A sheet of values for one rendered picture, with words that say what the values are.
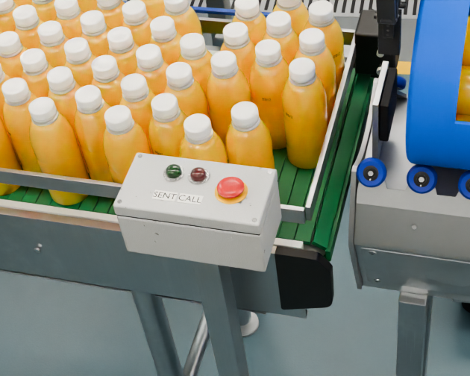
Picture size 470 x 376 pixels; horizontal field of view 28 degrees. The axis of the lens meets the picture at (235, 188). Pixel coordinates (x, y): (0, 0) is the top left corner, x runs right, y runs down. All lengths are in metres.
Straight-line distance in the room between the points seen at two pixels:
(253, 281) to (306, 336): 0.92
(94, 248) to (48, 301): 1.05
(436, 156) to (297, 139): 0.24
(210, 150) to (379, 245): 0.33
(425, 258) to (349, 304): 0.95
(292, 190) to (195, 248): 0.29
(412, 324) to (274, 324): 0.74
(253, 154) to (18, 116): 0.37
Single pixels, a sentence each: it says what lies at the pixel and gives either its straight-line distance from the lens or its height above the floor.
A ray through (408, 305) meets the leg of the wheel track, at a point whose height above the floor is 0.62.
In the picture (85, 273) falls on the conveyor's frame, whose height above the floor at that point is 0.76.
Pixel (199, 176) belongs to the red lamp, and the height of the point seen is 1.11.
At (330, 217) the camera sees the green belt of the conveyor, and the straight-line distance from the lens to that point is 1.45.
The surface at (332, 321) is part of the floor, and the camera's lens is 2.41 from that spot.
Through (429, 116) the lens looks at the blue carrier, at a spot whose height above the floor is 1.13.
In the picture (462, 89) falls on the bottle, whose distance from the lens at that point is 1.31.
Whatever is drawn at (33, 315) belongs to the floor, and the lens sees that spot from 2.57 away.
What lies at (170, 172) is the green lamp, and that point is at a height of 1.11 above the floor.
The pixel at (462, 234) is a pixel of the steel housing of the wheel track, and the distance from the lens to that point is 1.46.
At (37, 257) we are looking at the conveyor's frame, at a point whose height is 0.79.
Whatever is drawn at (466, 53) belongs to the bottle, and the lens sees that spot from 1.33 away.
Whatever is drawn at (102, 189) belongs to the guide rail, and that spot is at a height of 0.97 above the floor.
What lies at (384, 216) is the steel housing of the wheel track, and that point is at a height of 0.89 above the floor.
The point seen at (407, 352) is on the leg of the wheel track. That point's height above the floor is 0.47.
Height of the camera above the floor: 2.00
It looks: 47 degrees down
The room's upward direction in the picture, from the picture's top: 9 degrees counter-clockwise
